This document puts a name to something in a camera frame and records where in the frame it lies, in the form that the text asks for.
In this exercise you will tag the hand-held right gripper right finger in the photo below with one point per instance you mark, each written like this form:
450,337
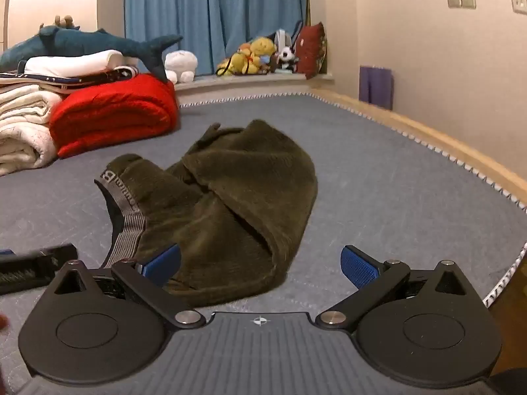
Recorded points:
357,267

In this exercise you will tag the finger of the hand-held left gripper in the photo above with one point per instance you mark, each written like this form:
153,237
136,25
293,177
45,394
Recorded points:
39,266

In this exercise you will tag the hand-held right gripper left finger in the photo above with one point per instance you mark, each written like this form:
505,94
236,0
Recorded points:
161,261

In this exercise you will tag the olive green fleece pants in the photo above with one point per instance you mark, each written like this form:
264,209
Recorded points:
230,210

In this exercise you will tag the cream folded blanket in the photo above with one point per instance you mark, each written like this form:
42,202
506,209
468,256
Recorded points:
22,131

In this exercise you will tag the red folded blanket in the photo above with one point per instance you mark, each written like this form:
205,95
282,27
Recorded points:
117,111

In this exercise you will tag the stone window ledge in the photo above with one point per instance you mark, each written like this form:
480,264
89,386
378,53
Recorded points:
230,81

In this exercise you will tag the dark patterned folded cloth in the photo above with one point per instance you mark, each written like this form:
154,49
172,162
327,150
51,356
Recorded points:
82,77

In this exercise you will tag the white plush toy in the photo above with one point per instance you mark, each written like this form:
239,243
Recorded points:
180,65

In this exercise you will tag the white folded cloth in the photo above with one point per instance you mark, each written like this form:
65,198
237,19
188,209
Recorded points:
72,62

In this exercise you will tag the yellow orange plush toy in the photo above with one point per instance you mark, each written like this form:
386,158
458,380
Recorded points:
238,62

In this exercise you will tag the black white panda plush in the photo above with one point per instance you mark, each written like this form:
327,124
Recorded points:
287,58

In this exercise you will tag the dark red cushion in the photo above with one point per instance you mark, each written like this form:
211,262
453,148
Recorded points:
311,49

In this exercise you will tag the blue shark plush toy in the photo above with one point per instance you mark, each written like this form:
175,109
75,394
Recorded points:
74,43

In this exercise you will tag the yellow bear plush toy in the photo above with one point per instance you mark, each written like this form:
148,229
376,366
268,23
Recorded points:
262,49

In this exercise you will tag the white grey rabbit plush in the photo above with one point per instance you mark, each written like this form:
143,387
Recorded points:
281,39

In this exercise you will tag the brown plush toy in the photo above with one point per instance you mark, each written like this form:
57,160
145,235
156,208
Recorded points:
65,22

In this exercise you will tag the blue curtain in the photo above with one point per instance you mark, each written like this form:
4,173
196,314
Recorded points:
214,12

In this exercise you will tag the beige wall socket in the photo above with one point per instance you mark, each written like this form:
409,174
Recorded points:
519,2

